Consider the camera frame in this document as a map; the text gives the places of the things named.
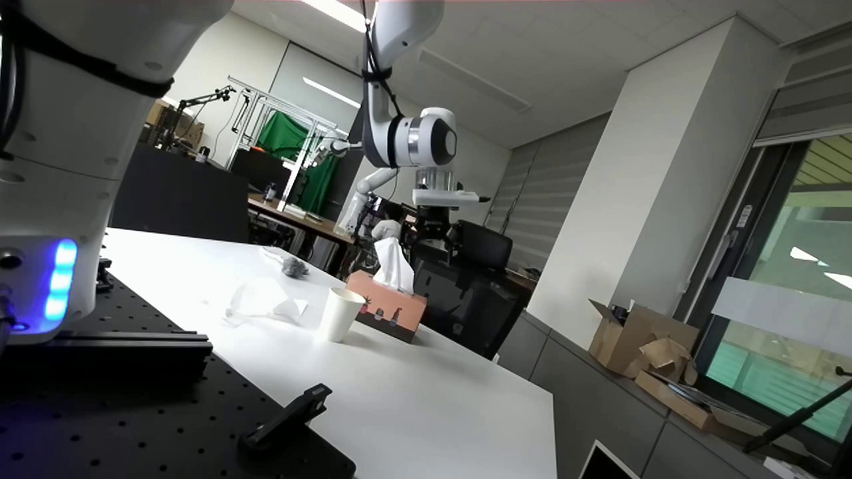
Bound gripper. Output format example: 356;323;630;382
407;205;461;259

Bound aluminium frame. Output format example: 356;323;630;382
225;75;341;215

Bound window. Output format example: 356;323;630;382
704;132;852;445

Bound white tissue sheet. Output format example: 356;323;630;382
372;237;415;294

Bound black office chair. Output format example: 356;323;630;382
451;220;514;271

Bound grey window blinds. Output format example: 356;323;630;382
485;113;611;270

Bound wooden desk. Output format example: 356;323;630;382
247;193;355;248

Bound black partition panel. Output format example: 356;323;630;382
109;142;251;244

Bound crumpled white tissue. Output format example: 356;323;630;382
224;277;310;327

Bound laptop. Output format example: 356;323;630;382
578;439;641;479

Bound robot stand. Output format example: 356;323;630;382
0;256;357;479

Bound open cardboard box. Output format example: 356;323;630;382
588;299;701;381

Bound green cloth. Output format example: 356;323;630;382
256;110;341;216

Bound white paper cup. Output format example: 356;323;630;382
319;287;367;344

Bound flat cardboard box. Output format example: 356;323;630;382
634;369;756;434

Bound pink tissue box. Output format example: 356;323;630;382
345;269;428;345

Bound black cabinet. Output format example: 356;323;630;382
411;256;528;361

